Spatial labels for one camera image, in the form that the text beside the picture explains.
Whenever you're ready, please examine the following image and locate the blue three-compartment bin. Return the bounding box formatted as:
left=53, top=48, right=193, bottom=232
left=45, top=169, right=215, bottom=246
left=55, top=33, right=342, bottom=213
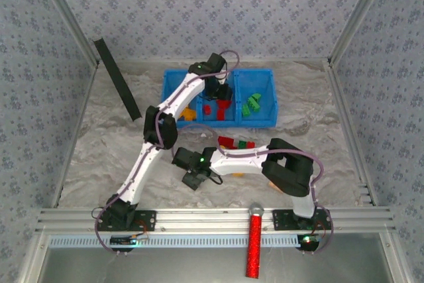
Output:
left=161, top=68, right=280, bottom=129

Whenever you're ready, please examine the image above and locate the red glitter microphone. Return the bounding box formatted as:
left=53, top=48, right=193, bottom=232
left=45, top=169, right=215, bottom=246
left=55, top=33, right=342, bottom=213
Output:
left=244, top=201, right=266, bottom=279

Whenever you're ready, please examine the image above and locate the black flat bar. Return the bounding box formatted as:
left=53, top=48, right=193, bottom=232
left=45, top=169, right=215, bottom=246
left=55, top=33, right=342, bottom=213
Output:
left=92, top=38, right=143, bottom=123

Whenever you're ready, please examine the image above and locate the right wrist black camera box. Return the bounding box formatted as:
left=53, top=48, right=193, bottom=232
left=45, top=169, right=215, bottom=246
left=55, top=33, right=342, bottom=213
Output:
left=171, top=146, right=201, bottom=172

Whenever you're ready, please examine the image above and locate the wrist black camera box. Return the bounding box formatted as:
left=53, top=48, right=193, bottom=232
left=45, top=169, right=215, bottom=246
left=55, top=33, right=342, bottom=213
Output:
left=207, top=52, right=229, bottom=77
left=171, top=146, right=201, bottom=172

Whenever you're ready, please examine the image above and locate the right gripper black camera cable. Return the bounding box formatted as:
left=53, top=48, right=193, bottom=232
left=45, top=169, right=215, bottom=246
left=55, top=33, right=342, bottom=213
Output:
left=207, top=172, right=225, bottom=186

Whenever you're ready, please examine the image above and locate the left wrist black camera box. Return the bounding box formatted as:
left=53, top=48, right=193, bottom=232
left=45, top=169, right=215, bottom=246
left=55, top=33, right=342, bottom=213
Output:
left=207, top=52, right=229, bottom=77

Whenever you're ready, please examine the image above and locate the aluminium mounting rail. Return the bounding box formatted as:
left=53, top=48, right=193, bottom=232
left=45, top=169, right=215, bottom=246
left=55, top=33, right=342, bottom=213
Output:
left=34, top=207, right=397, bottom=234

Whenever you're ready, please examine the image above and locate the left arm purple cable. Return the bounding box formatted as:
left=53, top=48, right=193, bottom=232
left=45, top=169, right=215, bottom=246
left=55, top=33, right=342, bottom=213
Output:
left=94, top=50, right=240, bottom=256

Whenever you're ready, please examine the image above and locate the slotted grey cable duct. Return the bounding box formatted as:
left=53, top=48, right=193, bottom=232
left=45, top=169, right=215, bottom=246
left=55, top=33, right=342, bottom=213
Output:
left=48, top=233, right=299, bottom=248

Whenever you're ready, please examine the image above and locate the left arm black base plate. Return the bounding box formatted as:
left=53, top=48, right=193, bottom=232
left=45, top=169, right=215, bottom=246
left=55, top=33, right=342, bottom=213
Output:
left=95, top=209, right=157, bottom=233

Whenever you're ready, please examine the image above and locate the aluminium cross rail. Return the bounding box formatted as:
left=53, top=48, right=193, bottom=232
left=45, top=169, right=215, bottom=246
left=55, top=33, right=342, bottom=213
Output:
left=97, top=57, right=331, bottom=64

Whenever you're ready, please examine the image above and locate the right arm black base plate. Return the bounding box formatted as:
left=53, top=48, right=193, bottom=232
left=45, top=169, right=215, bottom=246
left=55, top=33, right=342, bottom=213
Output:
left=272, top=209, right=333, bottom=231

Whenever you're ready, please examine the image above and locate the aluminium side rail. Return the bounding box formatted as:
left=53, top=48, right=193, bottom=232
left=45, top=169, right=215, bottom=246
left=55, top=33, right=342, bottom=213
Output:
left=324, top=60, right=378, bottom=207
left=51, top=62, right=100, bottom=209

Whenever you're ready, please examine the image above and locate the aluminium corner post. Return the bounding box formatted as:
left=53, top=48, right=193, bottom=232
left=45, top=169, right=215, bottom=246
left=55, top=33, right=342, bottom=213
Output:
left=31, top=0, right=101, bottom=67
left=327, top=0, right=397, bottom=67

